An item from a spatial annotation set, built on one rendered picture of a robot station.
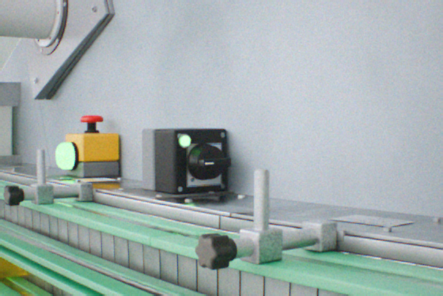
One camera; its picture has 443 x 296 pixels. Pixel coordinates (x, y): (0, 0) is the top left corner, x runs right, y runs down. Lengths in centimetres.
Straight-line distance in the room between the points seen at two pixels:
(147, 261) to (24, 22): 62
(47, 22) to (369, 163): 78
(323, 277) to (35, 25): 95
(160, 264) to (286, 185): 17
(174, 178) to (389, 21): 34
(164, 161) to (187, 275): 17
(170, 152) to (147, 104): 22
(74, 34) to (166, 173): 47
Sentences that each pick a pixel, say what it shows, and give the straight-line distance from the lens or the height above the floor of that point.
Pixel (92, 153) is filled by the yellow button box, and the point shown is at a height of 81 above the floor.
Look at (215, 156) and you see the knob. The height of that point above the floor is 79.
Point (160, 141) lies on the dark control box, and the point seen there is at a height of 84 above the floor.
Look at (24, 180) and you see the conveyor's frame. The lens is 127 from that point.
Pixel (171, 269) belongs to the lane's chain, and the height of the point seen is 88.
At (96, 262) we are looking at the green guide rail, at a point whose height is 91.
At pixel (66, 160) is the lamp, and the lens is 117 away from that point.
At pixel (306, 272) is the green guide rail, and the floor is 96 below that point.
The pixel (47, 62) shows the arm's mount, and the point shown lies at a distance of 142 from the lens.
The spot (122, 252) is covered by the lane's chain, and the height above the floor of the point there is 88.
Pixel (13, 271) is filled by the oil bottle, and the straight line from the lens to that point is 130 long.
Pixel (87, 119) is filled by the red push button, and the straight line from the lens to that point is 119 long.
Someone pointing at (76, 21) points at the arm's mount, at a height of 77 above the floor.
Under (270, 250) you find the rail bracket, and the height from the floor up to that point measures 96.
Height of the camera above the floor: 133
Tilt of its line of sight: 36 degrees down
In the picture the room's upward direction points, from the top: 92 degrees counter-clockwise
